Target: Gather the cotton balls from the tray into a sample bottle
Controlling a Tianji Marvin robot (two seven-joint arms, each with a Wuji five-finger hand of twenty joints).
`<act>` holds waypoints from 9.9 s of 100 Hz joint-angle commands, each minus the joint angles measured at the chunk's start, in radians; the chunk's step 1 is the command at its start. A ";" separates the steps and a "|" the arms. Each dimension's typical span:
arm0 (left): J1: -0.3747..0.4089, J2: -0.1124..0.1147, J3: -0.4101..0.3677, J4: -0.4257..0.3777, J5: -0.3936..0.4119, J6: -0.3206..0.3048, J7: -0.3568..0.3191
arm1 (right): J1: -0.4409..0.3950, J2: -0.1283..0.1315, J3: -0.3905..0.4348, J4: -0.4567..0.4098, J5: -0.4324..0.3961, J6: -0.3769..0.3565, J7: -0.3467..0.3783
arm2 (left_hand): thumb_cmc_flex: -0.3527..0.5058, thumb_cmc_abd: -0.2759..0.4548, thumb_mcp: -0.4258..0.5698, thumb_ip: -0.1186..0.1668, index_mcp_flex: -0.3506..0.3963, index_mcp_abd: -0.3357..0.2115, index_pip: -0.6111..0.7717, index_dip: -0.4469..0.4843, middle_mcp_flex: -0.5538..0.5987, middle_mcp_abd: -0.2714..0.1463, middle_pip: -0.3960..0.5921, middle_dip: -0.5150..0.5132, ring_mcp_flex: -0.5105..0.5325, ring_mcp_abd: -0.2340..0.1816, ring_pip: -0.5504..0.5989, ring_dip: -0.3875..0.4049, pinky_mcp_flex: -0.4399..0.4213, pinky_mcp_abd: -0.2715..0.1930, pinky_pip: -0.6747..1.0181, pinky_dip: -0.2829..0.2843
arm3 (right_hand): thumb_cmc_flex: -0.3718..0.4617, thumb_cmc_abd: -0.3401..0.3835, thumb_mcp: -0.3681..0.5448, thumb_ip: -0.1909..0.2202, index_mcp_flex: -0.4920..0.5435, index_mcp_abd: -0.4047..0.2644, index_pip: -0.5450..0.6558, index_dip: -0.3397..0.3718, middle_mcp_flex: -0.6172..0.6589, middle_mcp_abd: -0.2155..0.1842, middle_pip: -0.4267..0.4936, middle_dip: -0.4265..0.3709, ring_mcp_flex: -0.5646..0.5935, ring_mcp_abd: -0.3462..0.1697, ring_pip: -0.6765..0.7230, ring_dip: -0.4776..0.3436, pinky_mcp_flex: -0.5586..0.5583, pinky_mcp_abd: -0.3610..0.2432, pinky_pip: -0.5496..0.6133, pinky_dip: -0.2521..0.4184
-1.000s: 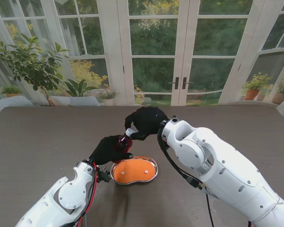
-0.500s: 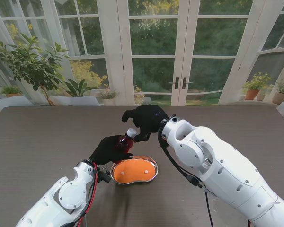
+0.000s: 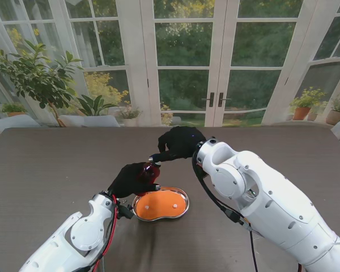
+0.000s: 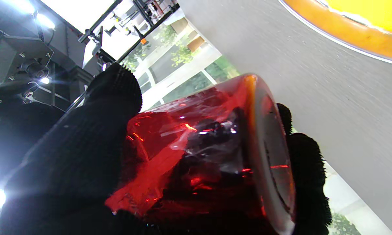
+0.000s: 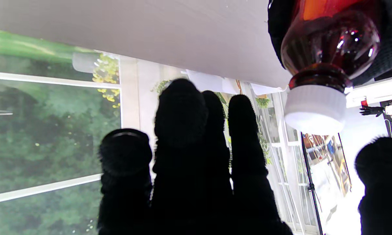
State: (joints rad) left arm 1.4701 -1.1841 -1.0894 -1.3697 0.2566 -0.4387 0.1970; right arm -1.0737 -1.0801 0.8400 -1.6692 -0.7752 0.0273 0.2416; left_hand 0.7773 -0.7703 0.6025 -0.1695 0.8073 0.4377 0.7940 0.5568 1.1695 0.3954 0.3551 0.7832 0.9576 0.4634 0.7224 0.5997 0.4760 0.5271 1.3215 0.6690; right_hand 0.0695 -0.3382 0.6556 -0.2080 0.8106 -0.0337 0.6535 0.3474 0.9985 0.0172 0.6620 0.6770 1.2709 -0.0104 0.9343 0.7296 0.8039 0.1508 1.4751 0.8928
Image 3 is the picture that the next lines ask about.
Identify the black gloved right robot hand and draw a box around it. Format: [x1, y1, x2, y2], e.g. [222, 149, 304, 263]
[148, 126, 207, 164]

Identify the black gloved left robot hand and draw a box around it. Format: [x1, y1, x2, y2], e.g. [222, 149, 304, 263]
[107, 161, 162, 198]

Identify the red translucent sample bottle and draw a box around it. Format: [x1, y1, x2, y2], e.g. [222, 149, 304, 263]
[136, 161, 162, 197]

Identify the orange tray liner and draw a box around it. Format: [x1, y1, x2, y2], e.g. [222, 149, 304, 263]
[136, 190, 187, 219]

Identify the kidney-shaped steel tray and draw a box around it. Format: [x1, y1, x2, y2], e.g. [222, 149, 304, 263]
[131, 186, 191, 222]

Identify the small flowering plant white pot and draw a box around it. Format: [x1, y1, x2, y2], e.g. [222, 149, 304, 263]
[117, 106, 144, 127]

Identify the white rectangular planter box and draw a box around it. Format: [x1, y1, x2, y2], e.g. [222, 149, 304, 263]
[59, 114, 120, 128]

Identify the broad-leaf green plant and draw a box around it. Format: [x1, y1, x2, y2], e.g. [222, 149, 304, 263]
[75, 95, 118, 117]

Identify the yellow-green plant in terracotta pot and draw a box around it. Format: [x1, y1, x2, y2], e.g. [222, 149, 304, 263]
[288, 87, 328, 121]

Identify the pale grey armchair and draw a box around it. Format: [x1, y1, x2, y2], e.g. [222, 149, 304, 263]
[0, 114, 42, 142]

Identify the small bush in orange pot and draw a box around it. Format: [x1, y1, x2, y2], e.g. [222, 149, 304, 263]
[0, 102, 29, 117]

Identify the tall leafy potted tree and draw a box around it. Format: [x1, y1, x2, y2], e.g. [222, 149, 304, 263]
[0, 39, 84, 128]

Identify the green plant in beige pot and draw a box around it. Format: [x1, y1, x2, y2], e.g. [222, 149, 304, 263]
[325, 93, 340, 126]

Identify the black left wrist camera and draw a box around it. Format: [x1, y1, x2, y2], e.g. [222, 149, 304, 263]
[117, 203, 134, 219]

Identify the red left arm cable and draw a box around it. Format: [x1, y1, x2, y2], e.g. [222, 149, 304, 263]
[92, 194, 120, 272]

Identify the dark metal door handle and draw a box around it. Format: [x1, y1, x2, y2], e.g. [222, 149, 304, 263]
[218, 92, 232, 108]
[202, 92, 215, 108]

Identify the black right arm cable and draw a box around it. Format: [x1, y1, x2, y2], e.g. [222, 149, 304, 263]
[194, 163, 258, 272]

